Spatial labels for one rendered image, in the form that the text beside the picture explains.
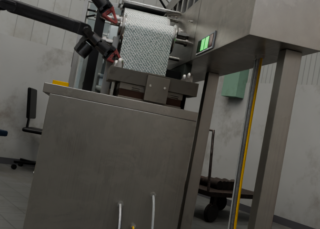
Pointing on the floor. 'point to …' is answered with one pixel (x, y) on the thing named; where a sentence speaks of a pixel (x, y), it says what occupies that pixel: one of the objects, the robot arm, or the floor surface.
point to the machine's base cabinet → (107, 167)
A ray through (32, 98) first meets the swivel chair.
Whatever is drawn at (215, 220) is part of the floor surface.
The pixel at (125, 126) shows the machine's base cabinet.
